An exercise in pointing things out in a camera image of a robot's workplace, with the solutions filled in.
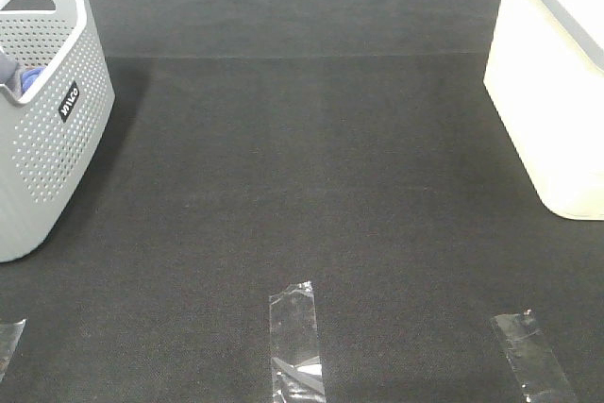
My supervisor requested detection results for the dark grey towel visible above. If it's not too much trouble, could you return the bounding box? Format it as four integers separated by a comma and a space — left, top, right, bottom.
0, 49, 25, 99

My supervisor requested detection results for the blue towel in basket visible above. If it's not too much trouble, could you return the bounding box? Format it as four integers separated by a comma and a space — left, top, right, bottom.
20, 66, 45, 93

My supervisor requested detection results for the black felt table mat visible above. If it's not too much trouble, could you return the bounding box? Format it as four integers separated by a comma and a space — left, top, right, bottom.
1, 0, 603, 402

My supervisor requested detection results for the centre clear tape strip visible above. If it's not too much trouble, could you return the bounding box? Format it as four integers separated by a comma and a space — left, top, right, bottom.
269, 281, 327, 402

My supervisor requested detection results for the clear tape strip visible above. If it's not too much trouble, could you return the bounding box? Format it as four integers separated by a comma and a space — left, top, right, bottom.
269, 281, 327, 402
490, 309, 579, 403
0, 319, 26, 381

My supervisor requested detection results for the grey perforated laundry basket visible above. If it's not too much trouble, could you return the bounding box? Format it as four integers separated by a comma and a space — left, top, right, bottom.
1, 0, 115, 262

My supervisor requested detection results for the white plastic storage bin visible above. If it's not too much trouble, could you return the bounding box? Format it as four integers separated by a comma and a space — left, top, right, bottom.
483, 0, 603, 221

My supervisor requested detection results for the right clear tape strip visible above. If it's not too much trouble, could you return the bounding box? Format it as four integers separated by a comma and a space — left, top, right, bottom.
490, 309, 579, 403

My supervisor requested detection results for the left clear tape strip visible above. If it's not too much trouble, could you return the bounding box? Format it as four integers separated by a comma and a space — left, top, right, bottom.
0, 319, 26, 381

